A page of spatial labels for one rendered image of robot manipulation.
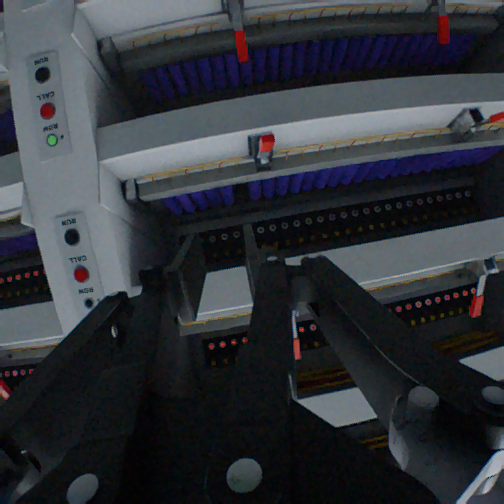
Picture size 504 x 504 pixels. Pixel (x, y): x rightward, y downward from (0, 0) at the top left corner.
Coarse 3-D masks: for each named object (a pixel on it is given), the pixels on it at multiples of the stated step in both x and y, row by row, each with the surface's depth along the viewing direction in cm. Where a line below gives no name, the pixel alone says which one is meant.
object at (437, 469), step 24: (408, 408) 5; (432, 408) 5; (408, 432) 5; (432, 432) 5; (408, 456) 5; (432, 456) 5; (456, 456) 4; (480, 456) 4; (432, 480) 4; (456, 480) 4; (480, 480) 4
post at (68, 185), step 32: (64, 0) 26; (32, 32) 27; (64, 32) 27; (64, 64) 28; (64, 96) 28; (96, 96) 31; (32, 128) 28; (96, 128) 30; (32, 160) 29; (64, 160) 29; (96, 160) 29; (32, 192) 29; (64, 192) 30; (96, 192) 30; (96, 224) 30; (128, 224) 35; (160, 224) 49; (96, 256) 31; (128, 256) 34; (160, 256) 46; (64, 288) 31; (128, 288) 32; (64, 320) 32; (192, 384) 49
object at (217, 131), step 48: (288, 96) 30; (336, 96) 30; (384, 96) 30; (432, 96) 30; (480, 96) 30; (144, 144) 29; (192, 144) 30; (240, 144) 32; (288, 144) 33; (384, 192) 48
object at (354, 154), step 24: (336, 144) 33; (360, 144) 35; (384, 144) 35; (408, 144) 35; (432, 144) 35; (456, 144) 35; (480, 144) 35; (216, 168) 35; (240, 168) 35; (288, 168) 34; (312, 168) 35; (144, 192) 34; (168, 192) 35; (192, 192) 36
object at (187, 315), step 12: (192, 240) 18; (180, 252) 16; (192, 252) 17; (180, 264) 14; (192, 264) 16; (204, 264) 20; (168, 276) 14; (180, 276) 14; (192, 276) 16; (204, 276) 19; (180, 288) 14; (192, 288) 15; (180, 300) 14; (192, 300) 15; (180, 312) 14; (192, 312) 14
